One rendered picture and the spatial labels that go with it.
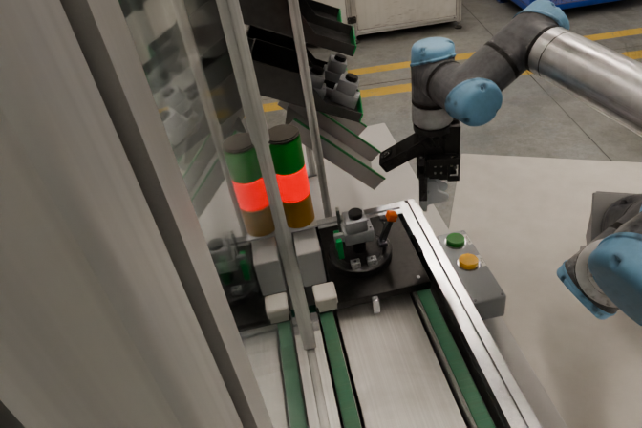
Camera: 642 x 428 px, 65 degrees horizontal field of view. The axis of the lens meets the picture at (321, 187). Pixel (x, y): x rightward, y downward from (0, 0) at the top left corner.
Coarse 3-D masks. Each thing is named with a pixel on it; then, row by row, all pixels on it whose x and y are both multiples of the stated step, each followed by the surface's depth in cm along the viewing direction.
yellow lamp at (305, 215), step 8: (304, 200) 74; (288, 208) 74; (296, 208) 74; (304, 208) 75; (312, 208) 77; (288, 216) 75; (296, 216) 75; (304, 216) 75; (312, 216) 77; (288, 224) 77; (296, 224) 76; (304, 224) 76
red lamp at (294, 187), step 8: (304, 168) 72; (280, 176) 71; (288, 176) 71; (296, 176) 71; (304, 176) 72; (280, 184) 72; (288, 184) 72; (296, 184) 72; (304, 184) 73; (280, 192) 73; (288, 192) 72; (296, 192) 73; (304, 192) 73; (288, 200) 73; (296, 200) 73
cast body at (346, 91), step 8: (344, 80) 116; (352, 80) 116; (328, 88) 120; (336, 88) 117; (344, 88) 117; (352, 88) 117; (328, 96) 121; (336, 96) 118; (344, 96) 118; (352, 96) 118; (344, 104) 119; (352, 104) 119
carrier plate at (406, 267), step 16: (400, 224) 118; (400, 240) 114; (400, 256) 109; (416, 256) 109; (336, 272) 108; (384, 272) 106; (400, 272) 106; (416, 272) 105; (336, 288) 105; (352, 288) 104; (368, 288) 103; (384, 288) 103; (400, 288) 102; (416, 288) 103; (352, 304) 102
